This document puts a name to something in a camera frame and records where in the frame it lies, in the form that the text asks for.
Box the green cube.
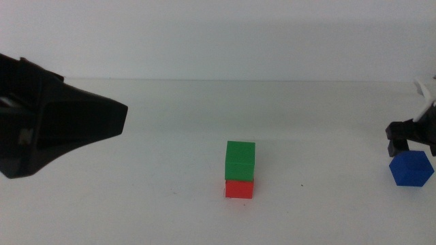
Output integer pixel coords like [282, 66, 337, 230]
[224, 140, 256, 182]

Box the red cube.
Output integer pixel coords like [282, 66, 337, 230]
[224, 179, 255, 200]

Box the blue cube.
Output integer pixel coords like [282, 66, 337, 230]
[388, 150, 435, 187]

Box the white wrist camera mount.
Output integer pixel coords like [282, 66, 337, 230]
[412, 75, 436, 124]

